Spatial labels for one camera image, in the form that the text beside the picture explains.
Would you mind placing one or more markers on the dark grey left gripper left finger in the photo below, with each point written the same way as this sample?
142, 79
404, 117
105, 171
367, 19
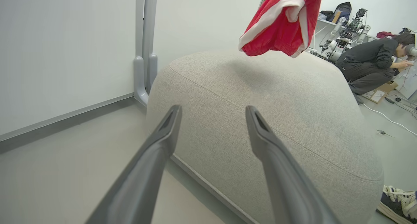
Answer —
140, 178

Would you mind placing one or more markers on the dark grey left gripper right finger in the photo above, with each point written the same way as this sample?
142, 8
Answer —
286, 181

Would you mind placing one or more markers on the red shorts with white trim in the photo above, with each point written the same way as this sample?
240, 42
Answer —
280, 25

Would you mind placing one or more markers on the light grey fabric sofa seat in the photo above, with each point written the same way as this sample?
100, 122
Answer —
277, 119

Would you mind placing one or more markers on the small black floor tool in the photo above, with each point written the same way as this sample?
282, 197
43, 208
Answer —
383, 132

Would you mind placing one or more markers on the navy sneaker with white laces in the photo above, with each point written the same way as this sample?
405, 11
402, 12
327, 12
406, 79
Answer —
399, 204

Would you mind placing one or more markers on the grey metal partition stand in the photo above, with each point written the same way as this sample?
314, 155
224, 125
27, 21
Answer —
145, 51

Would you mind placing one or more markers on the flat cardboard box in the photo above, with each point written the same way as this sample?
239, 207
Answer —
379, 91

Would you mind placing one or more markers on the person in black clothes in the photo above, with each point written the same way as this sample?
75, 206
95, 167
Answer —
374, 64

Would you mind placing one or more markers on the white and black humanoid robot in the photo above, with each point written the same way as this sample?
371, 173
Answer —
345, 35

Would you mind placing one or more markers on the dark red cloth bundle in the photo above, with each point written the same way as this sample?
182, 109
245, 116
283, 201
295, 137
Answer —
385, 34

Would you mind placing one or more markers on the dark blue backpack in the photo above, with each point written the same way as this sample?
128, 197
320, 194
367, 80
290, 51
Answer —
341, 11

